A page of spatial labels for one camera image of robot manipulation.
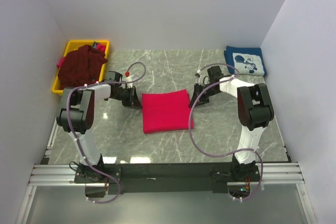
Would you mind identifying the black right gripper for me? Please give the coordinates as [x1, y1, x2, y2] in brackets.
[189, 83, 220, 109]

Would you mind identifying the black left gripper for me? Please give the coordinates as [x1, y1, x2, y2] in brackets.
[112, 86, 142, 109]

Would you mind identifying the bright red t-shirt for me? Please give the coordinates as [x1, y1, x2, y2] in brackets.
[142, 89, 194, 134]

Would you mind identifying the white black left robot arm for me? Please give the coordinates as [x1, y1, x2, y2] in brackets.
[56, 71, 142, 183]

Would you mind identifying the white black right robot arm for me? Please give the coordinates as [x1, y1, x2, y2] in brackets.
[188, 64, 275, 182]

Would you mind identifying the folded blue printed t-shirt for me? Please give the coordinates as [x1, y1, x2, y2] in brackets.
[224, 46, 267, 77]

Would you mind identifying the dark maroon t-shirt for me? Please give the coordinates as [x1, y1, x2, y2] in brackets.
[57, 45, 108, 90]

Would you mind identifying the pink garment in bin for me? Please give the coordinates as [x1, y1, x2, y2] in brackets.
[56, 57, 66, 68]

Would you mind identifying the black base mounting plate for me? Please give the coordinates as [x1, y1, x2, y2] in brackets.
[73, 161, 261, 199]

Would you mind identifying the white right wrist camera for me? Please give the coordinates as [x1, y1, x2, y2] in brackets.
[195, 70, 207, 85]

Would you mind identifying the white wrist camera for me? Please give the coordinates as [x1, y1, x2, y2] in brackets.
[195, 70, 207, 85]
[123, 74, 138, 89]

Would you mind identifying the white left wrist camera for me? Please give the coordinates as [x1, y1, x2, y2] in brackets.
[123, 74, 138, 89]

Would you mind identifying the aluminium frame rail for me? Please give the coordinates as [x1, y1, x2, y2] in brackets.
[28, 163, 305, 186]

